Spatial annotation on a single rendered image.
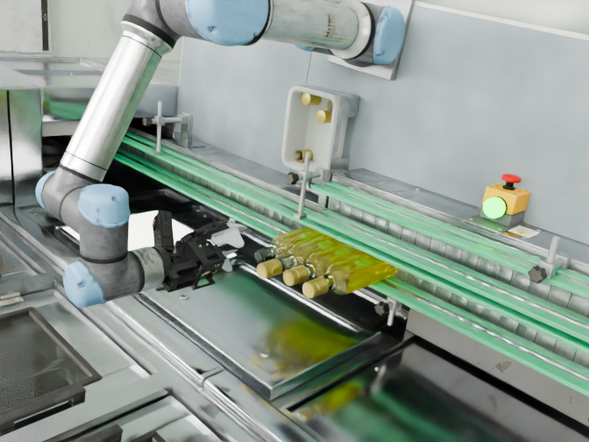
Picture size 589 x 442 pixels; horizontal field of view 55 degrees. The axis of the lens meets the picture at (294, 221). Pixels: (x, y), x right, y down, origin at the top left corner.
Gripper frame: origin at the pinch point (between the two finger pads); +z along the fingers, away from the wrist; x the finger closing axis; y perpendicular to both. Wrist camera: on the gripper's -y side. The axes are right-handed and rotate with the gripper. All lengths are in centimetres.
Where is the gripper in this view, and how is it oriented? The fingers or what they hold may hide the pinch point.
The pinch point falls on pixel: (235, 237)
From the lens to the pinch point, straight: 116.7
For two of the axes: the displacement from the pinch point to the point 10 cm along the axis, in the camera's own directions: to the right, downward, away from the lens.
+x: 3.8, -7.3, -5.6
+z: 7.0, -1.7, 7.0
